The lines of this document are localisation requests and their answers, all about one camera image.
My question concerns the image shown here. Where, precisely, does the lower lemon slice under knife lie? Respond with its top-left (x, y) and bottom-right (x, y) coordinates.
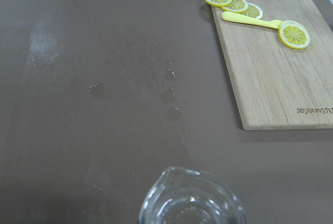
top-left (282, 20), bottom-right (303, 27)

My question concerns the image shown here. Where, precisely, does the wooden cutting board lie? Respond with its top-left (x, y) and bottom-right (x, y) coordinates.
top-left (212, 0), bottom-right (332, 130)

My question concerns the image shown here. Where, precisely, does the middle lemon slice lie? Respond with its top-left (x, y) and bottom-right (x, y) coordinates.
top-left (221, 0), bottom-right (249, 13)

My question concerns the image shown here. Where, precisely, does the yellow plastic knife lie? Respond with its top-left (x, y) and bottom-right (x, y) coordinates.
top-left (221, 11), bottom-right (283, 29)

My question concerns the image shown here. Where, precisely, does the clear glass measuring cup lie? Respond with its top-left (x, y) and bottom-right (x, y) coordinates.
top-left (138, 167), bottom-right (248, 223)

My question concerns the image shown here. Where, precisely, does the top lemon slice on knife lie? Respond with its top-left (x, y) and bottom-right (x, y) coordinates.
top-left (278, 23), bottom-right (310, 49)

